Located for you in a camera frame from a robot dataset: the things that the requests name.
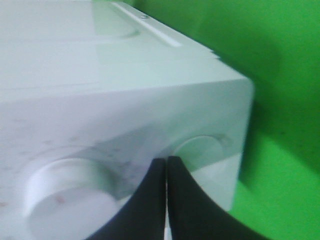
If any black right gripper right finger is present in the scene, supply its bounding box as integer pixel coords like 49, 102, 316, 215
167, 156, 267, 240

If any lower white timer knob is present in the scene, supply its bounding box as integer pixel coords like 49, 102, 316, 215
24, 158, 120, 240

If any round white door button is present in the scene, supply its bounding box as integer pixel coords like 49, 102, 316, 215
170, 134, 229, 172

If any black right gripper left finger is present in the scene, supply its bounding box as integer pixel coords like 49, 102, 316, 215
88, 158, 166, 240

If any white microwave oven body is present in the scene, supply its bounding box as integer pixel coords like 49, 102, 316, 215
0, 0, 254, 240

